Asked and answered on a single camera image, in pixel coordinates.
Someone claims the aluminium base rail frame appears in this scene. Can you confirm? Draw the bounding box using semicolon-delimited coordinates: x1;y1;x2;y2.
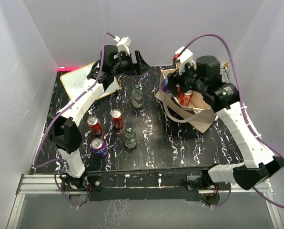
8;165;283;229

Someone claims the near clear glass bottle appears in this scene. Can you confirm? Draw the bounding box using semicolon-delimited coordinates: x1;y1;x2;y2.
124;127;137;149

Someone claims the red cola can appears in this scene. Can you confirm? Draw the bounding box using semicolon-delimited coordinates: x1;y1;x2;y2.
87;116;103;135
180;90;193;107
110;109;124;129
176;87;182;98

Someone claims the far clear glass bottle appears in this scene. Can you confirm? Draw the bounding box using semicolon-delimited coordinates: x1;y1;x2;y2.
132;85;143;108

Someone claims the small whiteboard orange frame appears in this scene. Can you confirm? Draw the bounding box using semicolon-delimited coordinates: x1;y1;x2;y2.
60;61;122;100

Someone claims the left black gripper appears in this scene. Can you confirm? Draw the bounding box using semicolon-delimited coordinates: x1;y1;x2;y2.
112;51;152;77

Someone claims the beige canvas tote bag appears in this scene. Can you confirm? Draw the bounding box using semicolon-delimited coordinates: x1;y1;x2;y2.
154;59;219;134

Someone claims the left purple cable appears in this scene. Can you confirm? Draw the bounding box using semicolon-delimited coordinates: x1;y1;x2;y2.
33;32;120;210

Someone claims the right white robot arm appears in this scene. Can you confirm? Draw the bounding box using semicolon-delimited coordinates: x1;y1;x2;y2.
166;54;284;190

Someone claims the clear glass bottle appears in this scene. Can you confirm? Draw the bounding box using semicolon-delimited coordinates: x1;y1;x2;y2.
124;127;137;149
132;85;143;108

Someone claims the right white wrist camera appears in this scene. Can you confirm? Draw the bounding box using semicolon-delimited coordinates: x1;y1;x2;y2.
173;46;195;75

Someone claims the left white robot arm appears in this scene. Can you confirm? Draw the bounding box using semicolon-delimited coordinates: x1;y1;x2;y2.
48;45;150;190

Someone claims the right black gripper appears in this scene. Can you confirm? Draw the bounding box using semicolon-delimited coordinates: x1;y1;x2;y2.
167;61;207;97

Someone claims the red cola can front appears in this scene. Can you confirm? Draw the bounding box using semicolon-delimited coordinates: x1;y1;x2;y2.
176;87;182;98

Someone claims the purple soda can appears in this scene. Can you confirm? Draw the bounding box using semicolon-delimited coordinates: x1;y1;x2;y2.
161;78;171;94
91;138;108;158

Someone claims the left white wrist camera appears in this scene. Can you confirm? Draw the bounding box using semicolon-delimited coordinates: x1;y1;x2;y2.
114;36;132;55

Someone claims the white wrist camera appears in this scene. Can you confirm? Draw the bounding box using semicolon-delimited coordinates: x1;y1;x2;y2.
173;46;195;75
114;36;132;55

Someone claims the pink red marker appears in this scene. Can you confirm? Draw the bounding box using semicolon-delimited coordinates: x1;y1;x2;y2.
57;67;79;72

